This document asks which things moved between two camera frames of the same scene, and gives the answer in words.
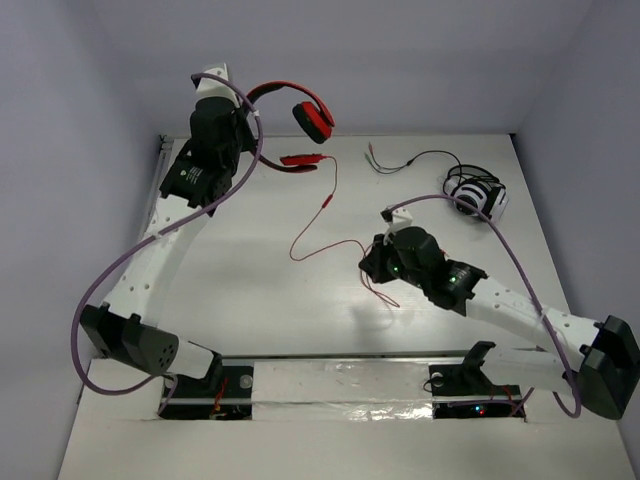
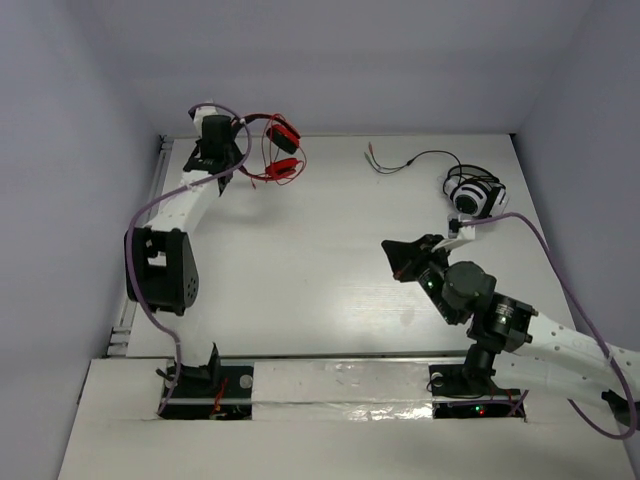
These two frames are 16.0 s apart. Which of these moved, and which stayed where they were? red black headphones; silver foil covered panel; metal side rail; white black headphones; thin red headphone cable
Moved: red black headphones; thin red headphone cable
Stayed: white black headphones; silver foil covered panel; metal side rail
